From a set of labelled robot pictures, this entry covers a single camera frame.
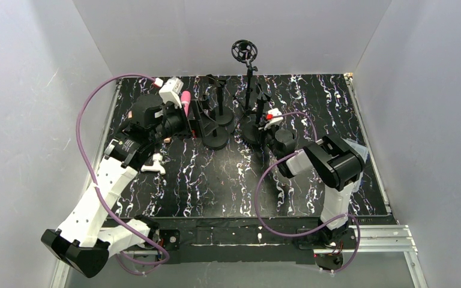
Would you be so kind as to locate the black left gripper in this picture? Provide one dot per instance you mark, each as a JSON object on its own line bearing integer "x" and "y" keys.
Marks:
{"x": 190, "y": 123}

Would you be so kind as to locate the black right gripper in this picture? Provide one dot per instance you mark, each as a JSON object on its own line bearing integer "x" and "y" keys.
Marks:
{"x": 265, "y": 129}

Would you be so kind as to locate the pink microphone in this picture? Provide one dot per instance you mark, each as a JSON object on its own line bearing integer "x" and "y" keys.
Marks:
{"x": 185, "y": 101}

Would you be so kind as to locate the black round-base microphone stand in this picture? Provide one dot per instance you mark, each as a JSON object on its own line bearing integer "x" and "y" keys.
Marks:
{"x": 221, "y": 114}

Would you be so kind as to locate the black tripod shock-mount stand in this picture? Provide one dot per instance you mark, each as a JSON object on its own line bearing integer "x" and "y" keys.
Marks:
{"x": 244, "y": 51}

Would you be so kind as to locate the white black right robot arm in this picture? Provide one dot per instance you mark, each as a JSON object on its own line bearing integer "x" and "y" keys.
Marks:
{"x": 336, "y": 163}

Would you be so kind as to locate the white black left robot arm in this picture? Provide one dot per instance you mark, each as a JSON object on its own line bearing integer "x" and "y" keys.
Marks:
{"x": 92, "y": 233}

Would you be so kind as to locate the white plastic faucet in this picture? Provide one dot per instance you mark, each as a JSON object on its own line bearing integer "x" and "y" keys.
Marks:
{"x": 156, "y": 165}

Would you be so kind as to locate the clear plastic parts box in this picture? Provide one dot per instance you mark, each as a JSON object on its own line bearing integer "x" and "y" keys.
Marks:
{"x": 363, "y": 151}

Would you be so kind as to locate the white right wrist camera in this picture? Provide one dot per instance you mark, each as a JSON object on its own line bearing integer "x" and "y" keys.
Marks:
{"x": 272, "y": 117}

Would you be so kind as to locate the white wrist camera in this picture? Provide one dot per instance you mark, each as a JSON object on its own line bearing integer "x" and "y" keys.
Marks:
{"x": 170, "y": 90}
{"x": 272, "y": 117}

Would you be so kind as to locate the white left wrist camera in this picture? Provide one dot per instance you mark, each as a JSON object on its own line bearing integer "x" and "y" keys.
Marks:
{"x": 170, "y": 90}

